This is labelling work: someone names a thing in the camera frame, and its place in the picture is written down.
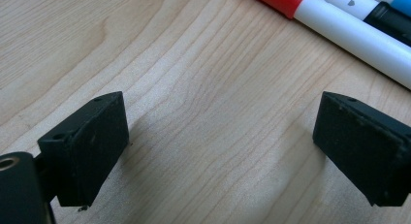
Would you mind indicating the red cap marker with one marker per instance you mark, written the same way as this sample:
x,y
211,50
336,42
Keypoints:
x,y
355,39

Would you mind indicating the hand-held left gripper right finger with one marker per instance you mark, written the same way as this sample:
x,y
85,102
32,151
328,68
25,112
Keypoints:
x,y
365,146

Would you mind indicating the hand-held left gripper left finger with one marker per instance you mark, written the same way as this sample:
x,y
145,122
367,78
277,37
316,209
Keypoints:
x,y
87,146

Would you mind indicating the black cap marker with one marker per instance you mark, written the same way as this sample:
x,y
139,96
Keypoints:
x,y
387,20

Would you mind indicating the light blue cap marker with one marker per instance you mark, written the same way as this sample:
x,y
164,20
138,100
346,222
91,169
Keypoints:
x,y
404,2

